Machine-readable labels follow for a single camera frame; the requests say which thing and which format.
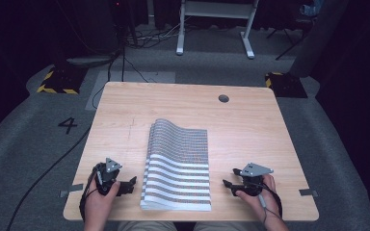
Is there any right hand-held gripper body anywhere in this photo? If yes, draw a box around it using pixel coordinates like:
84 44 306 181
234 162 275 197

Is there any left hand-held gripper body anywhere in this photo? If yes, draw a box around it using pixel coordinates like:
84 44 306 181
94 157 123 197

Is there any stack of striped cloths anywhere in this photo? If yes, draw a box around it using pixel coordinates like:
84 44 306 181
140 117 213 213

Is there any person's right hand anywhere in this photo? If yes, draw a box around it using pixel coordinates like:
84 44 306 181
235 173 279 223

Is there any person's left hand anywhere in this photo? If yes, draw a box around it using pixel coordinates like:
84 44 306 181
83 179 121 223

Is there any grey tape strip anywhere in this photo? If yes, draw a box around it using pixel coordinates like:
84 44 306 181
59 183 85 198
299 188 319 198

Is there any person's right leg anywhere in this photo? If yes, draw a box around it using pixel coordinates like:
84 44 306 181
193 220 258 231

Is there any person's leg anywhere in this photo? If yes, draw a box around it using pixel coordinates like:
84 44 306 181
193 220 258 231
117 219 178 231

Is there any person's left leg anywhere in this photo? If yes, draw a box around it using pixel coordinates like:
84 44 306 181
117 219 178 231

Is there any thin black stand pole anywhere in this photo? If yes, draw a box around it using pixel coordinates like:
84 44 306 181
119 0 127 83

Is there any black tripod stand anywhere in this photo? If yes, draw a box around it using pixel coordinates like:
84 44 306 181
265 17 317 62

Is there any grey curtain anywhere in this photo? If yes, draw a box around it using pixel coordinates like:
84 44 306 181
289 0 351 79

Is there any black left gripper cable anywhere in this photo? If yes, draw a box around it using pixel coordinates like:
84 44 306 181
78 165 101 223

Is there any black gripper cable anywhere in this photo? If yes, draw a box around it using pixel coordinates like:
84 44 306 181
257 183 284 225
78 165 101 223

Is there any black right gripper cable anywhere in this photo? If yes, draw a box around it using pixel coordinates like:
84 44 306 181
257 183 284 225

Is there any long black floor cable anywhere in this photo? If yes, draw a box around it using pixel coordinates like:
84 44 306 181
5 125 93 231

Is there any black yellow striped base plate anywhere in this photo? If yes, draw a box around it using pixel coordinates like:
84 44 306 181
264 71 309 99
36 64 90 95

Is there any black looped floor cable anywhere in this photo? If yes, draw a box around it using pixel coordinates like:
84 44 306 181
91 47 124 111

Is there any bundle of floor cables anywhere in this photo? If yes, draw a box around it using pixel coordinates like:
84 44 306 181
124 17 182 50

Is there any white desk frame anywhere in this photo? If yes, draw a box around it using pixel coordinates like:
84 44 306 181
175 0 260 60

